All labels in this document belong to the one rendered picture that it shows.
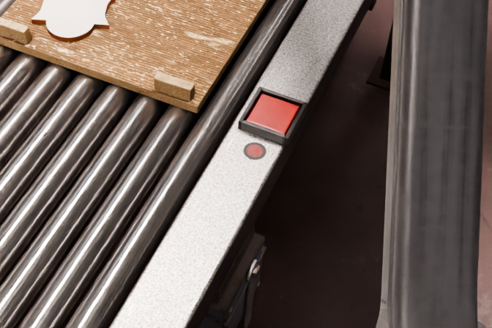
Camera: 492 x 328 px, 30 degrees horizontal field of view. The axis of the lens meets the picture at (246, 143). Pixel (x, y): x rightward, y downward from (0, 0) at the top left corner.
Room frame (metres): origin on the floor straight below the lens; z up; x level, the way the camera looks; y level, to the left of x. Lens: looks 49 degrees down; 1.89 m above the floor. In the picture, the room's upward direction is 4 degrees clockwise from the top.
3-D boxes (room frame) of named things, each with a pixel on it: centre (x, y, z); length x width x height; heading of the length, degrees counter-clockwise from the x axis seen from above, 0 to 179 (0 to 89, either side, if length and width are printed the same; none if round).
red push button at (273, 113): (0.88, -0.04, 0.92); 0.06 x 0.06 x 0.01; 70
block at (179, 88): (0.90, 0.11, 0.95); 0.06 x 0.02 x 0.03; 70
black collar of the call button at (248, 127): (0.88, -0.04, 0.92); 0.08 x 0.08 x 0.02; 70
